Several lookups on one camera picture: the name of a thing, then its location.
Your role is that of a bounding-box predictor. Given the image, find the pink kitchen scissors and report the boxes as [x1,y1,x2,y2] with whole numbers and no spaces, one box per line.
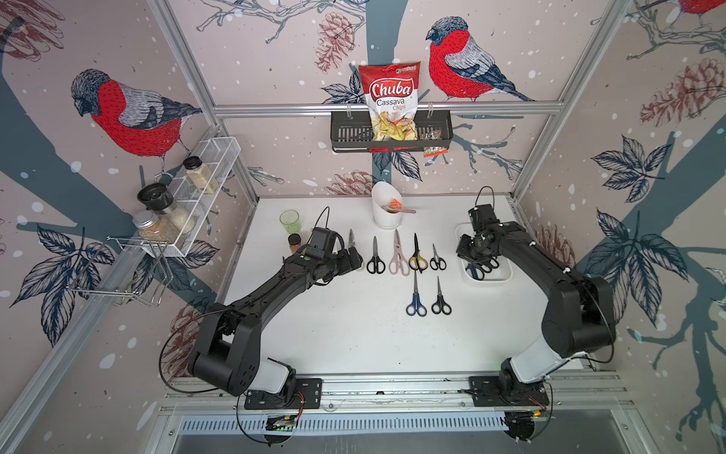
[389,230,410,276]

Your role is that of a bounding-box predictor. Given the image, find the small snack packet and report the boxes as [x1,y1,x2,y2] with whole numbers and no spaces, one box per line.
[422,127,449,159]

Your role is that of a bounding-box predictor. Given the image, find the white storage box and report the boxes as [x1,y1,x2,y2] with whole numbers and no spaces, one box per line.
[455,223,513,287]

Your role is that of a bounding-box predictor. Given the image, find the blue handled scissors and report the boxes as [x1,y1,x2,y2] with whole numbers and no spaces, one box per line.
[406,272,427,317]
[465,263,487,281]

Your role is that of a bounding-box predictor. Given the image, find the red Chuba chips bag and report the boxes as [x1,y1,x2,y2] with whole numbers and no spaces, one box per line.
[358,62,420,141]

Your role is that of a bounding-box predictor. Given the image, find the white utensil holder cup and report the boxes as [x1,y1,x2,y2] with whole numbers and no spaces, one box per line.
[371,181,403,230]

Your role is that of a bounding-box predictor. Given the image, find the black wire wall basket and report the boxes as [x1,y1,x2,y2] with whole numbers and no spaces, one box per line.
[330,111,454,152]

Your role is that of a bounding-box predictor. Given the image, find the white wire spice shelf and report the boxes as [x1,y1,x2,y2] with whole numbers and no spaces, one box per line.
[117,136,241,258]

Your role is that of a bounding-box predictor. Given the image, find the small black scissors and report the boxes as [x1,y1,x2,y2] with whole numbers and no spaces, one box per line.
[366,236,386,274]

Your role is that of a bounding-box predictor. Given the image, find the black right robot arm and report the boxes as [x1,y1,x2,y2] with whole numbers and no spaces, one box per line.
[456,222,616,399]

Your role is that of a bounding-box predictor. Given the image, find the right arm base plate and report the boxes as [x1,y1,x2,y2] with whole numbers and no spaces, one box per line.
[467,376,550,407]

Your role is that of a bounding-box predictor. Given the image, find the black funnel jar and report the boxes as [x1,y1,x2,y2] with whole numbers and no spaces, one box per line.
[137,183,196,235]

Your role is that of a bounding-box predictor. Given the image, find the orange utensil in cup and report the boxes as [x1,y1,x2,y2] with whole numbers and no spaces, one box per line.
[381,199,417,214]

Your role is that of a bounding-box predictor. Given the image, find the green plastic cup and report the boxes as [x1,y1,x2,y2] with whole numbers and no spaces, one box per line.
[279,210,302,235]

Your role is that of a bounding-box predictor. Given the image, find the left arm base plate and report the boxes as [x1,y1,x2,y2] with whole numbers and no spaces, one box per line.
[244,376,323,410]

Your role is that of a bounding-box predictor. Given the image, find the spice jar silver lid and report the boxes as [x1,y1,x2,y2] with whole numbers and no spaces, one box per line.
[132,211,180,244]

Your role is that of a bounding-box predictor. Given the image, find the grey black handled scissors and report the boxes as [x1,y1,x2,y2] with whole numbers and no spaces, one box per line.
[431,278,452,316]

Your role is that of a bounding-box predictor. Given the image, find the yellow black scissors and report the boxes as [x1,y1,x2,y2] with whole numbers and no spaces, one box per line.
[408,234,428,272]

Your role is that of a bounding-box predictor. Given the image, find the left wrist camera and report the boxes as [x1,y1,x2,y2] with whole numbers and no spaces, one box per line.
[304,227,345,260]

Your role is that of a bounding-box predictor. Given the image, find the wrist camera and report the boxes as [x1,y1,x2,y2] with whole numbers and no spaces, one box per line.
[468,204,499,232]
[304,227,345,260]

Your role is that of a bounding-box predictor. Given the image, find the spice jar black lid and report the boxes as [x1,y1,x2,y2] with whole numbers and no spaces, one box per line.
[183,156,219,195]

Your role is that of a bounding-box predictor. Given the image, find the large all-black scissors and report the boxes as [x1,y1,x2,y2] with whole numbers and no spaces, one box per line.
[474,257,499,274]

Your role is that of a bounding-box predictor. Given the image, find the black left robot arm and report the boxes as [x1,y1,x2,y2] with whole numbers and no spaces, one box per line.
[187,247,362,396]

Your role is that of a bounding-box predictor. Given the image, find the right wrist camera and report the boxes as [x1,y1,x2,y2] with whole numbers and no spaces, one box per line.
[468,204,499,232]

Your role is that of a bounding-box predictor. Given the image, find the orange paprika spice jar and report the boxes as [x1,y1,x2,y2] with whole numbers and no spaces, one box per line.
[287,234,303,253]

